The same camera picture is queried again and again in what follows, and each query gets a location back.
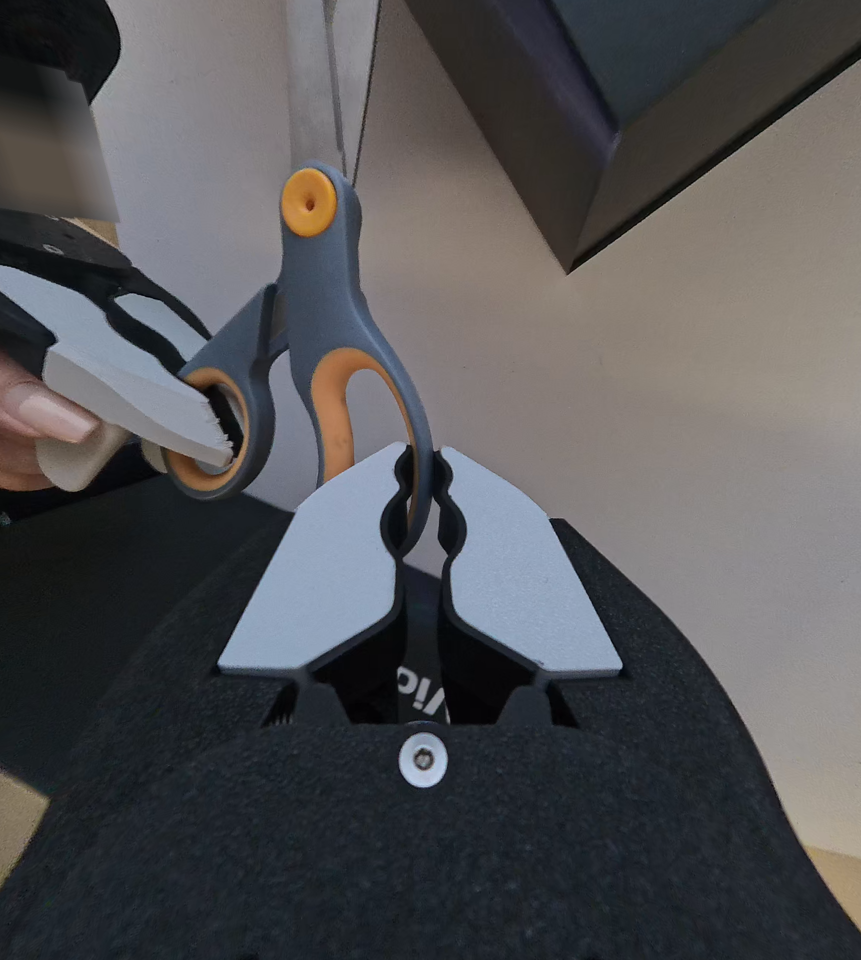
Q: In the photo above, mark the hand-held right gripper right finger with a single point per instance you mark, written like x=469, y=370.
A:
x=528, y=592

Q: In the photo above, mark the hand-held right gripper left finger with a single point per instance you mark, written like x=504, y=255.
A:
x=318, y=585

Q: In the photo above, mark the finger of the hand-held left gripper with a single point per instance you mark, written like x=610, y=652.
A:
x=63, y=307
x=164, y=322

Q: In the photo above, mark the grey orange scissors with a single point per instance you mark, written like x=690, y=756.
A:
x=322, y=300

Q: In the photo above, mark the black board panel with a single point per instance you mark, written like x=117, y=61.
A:
x=520, y=112

